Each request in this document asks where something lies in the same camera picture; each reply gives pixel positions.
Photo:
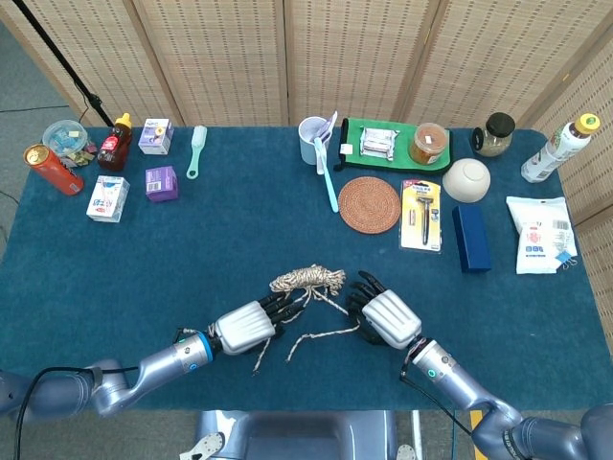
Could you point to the orange plastic jar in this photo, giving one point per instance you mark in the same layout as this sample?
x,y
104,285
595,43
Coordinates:
x,y
427,144

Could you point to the blue felt table cloth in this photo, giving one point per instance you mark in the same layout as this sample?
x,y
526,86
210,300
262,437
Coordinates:
x,y
143,268

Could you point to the silver snack packet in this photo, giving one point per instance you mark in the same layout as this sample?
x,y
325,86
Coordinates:
x,y
378,143

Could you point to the brown syrup bottle yellow cap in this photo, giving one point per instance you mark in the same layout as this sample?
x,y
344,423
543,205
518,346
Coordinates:
x,y
114,153

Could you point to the glass jar black lid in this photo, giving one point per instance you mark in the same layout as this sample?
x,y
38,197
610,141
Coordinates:
x,y
495,139

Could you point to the white wipes packet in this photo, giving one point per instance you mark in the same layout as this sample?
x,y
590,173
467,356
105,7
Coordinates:
x,y
536,235

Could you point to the purple white toothpaste tube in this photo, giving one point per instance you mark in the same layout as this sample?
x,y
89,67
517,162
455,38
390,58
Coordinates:
x,y
326,129

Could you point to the white bottle yellow cap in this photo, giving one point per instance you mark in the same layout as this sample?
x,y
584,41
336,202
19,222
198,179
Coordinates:
x,y
551,153

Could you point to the green mat black trim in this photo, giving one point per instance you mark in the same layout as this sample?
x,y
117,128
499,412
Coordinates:
x,y
354,158

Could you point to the mint green scrub brush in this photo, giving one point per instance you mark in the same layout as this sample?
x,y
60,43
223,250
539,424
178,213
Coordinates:
x,y
197,144

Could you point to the round woven coaster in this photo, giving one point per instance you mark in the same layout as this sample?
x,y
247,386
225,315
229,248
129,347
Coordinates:
x,y
369,205

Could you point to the blue binder clip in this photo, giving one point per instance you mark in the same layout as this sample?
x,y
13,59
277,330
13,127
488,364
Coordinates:
x,y
562,257

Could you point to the purple cardboard box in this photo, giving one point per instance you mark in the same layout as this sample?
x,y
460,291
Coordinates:
x,y
162,184

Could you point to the beige bowl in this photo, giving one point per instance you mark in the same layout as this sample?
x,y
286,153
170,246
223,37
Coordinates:
x,y
467,179

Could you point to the white mat tag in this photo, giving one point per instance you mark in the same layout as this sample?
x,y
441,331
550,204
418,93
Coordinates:
x,y
345,149

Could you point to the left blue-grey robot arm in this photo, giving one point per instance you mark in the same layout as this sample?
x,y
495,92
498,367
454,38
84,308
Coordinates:
x,y
158,364

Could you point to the light blue cup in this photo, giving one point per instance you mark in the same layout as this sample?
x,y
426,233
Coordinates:
x,y
309,146

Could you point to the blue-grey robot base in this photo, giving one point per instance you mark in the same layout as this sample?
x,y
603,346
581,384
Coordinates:
x,y
297,436

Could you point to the clear plastic candy jar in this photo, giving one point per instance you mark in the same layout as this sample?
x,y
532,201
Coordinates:
x,y
62,136

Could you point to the yellow floor tape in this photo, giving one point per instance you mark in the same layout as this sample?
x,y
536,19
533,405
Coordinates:
x,y
476,418

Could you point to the dark blue box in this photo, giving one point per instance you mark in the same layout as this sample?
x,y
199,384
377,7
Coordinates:
x,y
471,239

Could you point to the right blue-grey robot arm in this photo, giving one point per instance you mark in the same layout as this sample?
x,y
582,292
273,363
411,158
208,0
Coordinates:
x,y
450,378

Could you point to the red drink can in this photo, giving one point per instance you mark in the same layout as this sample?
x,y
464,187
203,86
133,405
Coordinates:
x,y
52,170

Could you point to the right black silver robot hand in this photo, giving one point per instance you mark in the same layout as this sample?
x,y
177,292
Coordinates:
x,y
390,318

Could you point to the light blue toothbrush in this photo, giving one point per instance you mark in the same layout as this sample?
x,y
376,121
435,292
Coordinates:
x,y
330,189

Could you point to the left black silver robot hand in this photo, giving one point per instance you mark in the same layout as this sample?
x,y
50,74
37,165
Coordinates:
x,y
244,328

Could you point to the purple white drink carton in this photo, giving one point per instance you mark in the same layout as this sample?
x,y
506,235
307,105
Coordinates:
x,y
155,139

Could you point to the black tripod stand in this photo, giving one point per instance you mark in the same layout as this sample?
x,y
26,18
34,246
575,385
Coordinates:
x,y
52,48

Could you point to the razor in yellow pack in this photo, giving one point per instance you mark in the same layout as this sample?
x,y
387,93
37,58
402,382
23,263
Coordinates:
x,y
421,215

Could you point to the white red milk carton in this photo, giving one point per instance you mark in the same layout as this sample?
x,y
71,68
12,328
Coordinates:
x,y
107,201

